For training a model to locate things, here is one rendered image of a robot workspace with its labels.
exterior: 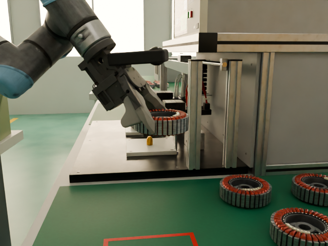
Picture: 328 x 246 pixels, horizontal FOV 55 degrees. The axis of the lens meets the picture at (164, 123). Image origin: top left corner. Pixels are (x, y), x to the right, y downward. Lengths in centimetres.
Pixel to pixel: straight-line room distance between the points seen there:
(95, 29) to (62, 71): 515
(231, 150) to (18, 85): 53
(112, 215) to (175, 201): 14
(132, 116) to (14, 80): 24
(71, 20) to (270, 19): 54
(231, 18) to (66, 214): 64
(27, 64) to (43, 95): 521
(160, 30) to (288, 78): 495
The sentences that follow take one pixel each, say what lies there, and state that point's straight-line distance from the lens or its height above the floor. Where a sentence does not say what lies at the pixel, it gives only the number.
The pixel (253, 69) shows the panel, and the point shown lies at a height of 103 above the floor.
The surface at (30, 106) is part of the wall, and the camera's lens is 599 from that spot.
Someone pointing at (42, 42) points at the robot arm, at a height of 109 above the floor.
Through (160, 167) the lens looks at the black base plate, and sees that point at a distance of 85.
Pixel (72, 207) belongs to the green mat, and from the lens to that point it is 71.
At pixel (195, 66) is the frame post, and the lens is 79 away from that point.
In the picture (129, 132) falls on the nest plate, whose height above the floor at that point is 78.
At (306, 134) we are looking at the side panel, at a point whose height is 86.
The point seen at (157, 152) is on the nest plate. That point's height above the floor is 78.
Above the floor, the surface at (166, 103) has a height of 92.
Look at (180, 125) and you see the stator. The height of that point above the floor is 93.
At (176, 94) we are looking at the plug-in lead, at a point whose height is 91.
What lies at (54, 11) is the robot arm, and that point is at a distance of 67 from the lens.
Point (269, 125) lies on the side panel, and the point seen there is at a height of 89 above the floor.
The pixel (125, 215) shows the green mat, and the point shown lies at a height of 75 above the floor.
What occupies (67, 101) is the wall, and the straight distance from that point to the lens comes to 583.
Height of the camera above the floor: 107
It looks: 13 degrees down
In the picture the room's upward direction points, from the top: straight up
